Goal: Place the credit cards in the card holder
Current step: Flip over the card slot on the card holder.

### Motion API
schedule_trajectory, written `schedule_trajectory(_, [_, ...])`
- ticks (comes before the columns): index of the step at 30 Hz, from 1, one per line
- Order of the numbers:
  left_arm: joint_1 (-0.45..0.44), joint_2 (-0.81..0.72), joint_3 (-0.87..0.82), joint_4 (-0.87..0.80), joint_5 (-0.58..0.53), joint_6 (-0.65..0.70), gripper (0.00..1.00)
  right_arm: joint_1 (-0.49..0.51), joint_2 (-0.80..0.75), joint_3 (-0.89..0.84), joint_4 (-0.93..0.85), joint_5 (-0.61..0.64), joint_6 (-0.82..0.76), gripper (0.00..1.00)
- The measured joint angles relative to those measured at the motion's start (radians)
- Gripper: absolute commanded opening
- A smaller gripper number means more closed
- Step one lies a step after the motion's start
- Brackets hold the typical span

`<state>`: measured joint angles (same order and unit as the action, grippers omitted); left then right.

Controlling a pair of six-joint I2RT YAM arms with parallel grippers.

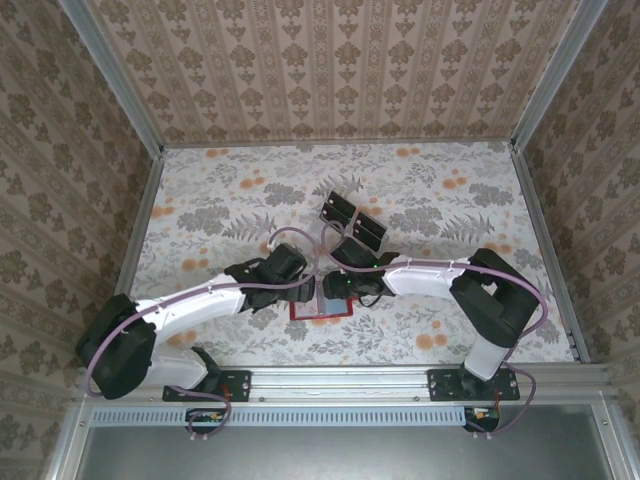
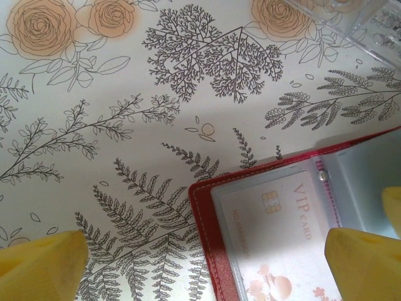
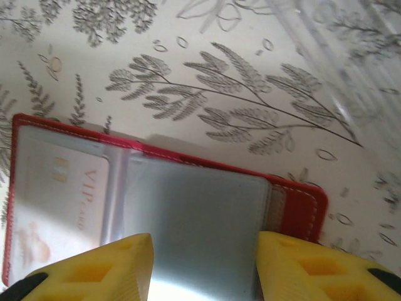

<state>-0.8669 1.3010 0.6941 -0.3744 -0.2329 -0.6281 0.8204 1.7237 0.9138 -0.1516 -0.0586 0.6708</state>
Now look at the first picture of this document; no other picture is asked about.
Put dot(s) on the pale pink card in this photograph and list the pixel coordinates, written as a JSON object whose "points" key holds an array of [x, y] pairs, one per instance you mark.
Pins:
{"points": [[318, 300]]}

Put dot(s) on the white card with red print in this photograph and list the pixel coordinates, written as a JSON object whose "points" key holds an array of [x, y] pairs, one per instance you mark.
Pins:
{"points": [[305, 310]]}

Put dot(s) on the red card holder wallet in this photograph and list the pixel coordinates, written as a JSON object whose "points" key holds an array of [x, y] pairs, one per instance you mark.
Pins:
{"points": [[334, 307]]}

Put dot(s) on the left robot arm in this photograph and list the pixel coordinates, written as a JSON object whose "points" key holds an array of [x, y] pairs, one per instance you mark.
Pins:
{"points": [[200, 307]]}

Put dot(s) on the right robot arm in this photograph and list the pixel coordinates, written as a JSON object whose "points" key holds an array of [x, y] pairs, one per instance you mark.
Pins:
{"points": [[425, 277]]}

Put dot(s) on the black credit card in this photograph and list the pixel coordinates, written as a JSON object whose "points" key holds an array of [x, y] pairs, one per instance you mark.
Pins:
{"points": [[335, 214], [342, 200], [371, 220], [370, 237]]}

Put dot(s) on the grey metal panel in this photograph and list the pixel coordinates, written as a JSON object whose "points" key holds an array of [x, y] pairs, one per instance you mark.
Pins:
{"points": [[340, 455]]}

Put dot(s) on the aluminium mounting rail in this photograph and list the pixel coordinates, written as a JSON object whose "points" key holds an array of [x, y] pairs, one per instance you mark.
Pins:
{"points": [[340, 382]]}

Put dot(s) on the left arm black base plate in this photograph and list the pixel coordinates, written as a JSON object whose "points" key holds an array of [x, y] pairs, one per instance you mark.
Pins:
{"points": [[240, 385]]}

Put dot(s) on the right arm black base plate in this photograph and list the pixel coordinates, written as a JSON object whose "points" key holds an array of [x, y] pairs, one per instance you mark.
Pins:
{"points": [[440, 385]]}

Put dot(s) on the aluminium table edge rail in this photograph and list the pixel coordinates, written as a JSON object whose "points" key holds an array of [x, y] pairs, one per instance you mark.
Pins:
{"points": [[340, 142], [141, 220], [535, 220]]}

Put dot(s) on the aluminium frame post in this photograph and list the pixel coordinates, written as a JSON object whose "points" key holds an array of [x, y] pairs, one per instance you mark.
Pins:
{"points": [[112, 80], [555, 75]]}

